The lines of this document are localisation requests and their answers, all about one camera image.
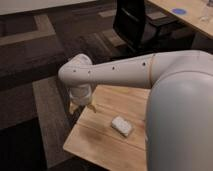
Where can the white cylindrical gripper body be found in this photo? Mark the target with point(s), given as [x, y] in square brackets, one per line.
[81, 95]

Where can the clear drinking glass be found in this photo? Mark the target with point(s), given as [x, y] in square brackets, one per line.
[207, 11]

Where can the black office chair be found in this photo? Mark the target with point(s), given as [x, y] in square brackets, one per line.
[138, 26]

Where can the white sponge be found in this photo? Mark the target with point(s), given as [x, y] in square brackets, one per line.
[121, 125]

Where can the blue round coaster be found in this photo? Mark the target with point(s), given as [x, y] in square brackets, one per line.
[179, 11]

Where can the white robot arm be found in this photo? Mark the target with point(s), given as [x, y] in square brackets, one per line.
[179, 113]

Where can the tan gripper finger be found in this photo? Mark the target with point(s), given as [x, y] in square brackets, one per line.
[72, 108]
[92, 107]

